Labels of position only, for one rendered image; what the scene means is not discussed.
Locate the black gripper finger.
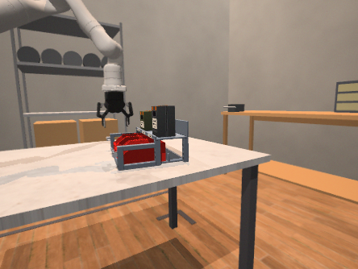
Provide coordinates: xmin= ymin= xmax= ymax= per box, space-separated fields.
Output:
xmin=97 ymin=102 xmax=114 ymax=127
xmin=117 ymin=102 xmax=134 ymax=126

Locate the black tool case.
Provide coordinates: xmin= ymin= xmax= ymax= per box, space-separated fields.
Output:
xmin=152 ymin=106 xmax=175 ymax=138

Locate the grey metal shelf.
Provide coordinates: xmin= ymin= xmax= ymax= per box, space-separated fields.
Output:
xmin=106 ymin=119 xmax=189 ymax=171

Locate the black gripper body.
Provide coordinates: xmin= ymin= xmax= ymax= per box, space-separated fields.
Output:
xmin=104 ymin=92 xmax=125 ymax=113

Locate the olive green tool case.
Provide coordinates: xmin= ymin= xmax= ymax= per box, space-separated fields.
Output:
xmin=140 ymin=110 xmax=152 ymax=131

